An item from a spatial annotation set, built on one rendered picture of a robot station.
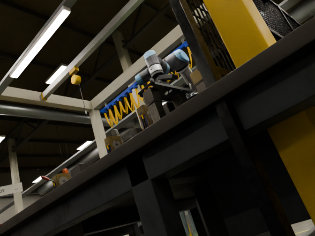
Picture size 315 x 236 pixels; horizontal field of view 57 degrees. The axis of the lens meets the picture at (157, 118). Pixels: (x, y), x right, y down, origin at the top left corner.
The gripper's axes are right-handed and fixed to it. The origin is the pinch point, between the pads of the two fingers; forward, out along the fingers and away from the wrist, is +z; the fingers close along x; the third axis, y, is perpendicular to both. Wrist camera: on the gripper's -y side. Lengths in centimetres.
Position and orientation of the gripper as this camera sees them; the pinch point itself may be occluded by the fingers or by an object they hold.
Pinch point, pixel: (171, 101)
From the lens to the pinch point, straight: 157.0
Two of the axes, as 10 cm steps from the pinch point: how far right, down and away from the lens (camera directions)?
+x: -7.0, -0.6, -7.1
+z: 3.1, 8.7, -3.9
